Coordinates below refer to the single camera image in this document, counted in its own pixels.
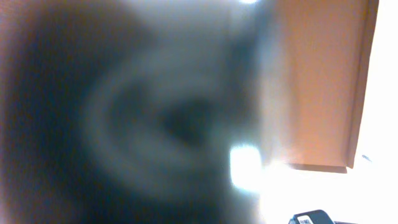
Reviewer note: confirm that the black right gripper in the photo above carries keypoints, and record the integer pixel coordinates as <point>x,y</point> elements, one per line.
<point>314,217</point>

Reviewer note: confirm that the black smartphone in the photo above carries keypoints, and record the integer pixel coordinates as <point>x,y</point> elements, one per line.
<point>131,111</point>

